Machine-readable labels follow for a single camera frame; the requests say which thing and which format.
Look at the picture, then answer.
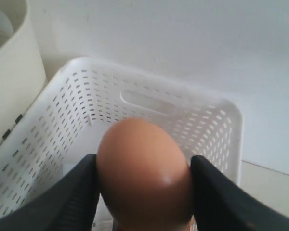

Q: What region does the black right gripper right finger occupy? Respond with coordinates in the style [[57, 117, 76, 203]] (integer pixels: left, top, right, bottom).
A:
[[190, 155, 289, 231]]

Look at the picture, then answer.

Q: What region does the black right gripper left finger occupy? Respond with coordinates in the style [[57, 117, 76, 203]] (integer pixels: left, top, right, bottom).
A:
[[0, 154, 100, 231]]

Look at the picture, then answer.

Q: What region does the white woven plastic basket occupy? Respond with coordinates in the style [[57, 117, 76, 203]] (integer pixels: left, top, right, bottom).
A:
[[0, 56, 244, 231]]

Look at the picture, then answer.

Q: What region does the cream plastic bin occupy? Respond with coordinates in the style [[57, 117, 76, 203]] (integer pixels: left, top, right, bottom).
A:
[[0, 0, 47, 144]]

